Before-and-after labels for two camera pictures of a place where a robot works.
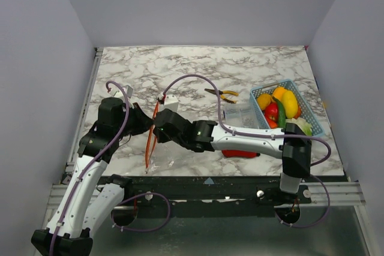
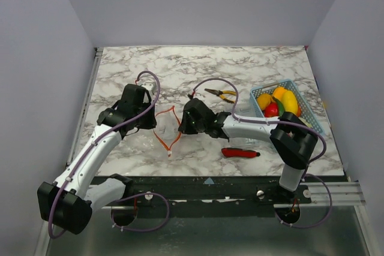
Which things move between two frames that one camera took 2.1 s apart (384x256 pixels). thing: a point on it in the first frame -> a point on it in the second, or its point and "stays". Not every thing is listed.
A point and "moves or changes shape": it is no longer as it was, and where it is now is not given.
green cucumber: [281, 114] stays
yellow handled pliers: [221, 93] stays
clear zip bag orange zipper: [152, 138] moves or changes shape
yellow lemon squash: [290, 102] stays
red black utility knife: [228, 153] stays
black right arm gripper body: [159, 119] -> [186, 125]
